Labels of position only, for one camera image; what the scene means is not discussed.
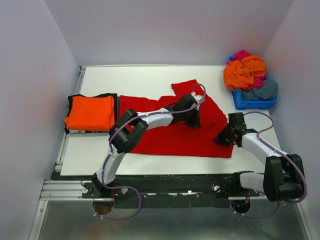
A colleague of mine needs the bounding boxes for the red t-shirt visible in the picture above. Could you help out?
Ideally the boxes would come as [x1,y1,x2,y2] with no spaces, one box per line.
[118,79,233,158]

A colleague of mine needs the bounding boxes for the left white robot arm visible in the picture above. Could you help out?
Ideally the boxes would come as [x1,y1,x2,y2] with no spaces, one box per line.
[92,92,205,198]

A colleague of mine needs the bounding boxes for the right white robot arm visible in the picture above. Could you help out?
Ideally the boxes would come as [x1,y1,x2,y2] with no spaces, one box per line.
[214,112,308,203]

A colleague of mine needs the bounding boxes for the blue plastic bin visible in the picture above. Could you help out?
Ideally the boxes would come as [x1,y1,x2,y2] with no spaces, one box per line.
[223,51,277,110]

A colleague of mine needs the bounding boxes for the crumpled grey-blue t-shirt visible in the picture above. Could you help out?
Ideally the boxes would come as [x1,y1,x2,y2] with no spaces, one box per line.
[239,79,278,101]

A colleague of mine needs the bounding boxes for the crumpled magenta t-shirt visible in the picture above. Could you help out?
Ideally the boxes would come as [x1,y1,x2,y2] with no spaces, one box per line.
[228,49,265,91]

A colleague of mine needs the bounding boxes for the crumpled orange t-shirt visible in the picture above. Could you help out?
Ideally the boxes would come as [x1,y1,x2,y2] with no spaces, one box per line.
[223,54,267,91]

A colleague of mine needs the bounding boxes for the folded blue t-shirt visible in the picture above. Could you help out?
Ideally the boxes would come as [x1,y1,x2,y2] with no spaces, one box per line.
[114,96,120,122]

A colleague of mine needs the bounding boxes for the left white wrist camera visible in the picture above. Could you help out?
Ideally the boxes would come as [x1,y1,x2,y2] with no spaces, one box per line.
[191,92,205,105]

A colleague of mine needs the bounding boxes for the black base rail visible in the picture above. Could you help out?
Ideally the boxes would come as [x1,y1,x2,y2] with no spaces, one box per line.
[82,174,264,209]

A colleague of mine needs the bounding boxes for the aluminium frame rail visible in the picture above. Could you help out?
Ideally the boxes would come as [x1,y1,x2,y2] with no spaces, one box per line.
[38,65,93,202]

